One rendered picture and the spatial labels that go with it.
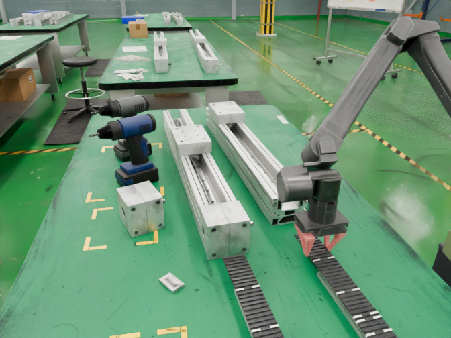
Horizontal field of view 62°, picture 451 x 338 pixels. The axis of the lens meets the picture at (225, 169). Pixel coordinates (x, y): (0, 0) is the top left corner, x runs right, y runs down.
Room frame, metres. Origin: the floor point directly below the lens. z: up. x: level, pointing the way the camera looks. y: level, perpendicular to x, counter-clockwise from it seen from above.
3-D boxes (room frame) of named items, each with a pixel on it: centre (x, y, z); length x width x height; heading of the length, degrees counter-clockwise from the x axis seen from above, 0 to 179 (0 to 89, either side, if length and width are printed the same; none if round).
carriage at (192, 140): (1.17, 0.12, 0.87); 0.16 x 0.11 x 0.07; 15
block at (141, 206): (0.84, 0.21, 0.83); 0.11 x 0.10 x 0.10; 120
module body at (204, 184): (1.17, 0.12, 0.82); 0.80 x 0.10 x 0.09; 15
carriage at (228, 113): (1.46, 0.00, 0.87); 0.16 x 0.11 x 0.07; 15
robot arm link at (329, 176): (0.68, -0.20, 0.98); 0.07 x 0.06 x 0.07; 100
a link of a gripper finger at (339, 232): (0.69, -0.22, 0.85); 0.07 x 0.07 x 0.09; 14
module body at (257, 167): (1.22, -0.07, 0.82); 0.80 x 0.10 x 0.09; 15
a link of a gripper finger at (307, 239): (0.68, -0.20, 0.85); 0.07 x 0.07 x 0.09; 14
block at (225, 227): (0.74, -0.01, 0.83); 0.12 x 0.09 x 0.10; 105
